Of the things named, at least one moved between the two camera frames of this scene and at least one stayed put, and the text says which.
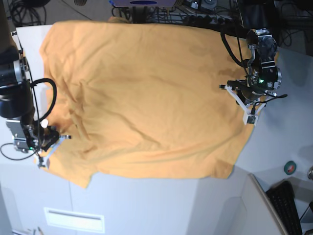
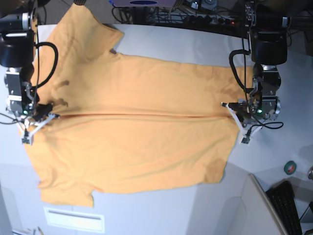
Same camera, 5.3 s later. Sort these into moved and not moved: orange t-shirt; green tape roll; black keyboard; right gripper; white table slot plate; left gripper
Moved: right gripper; left gripper; orange t-shirt
Not moved: white table slot plate; black keyboard; green tape roll
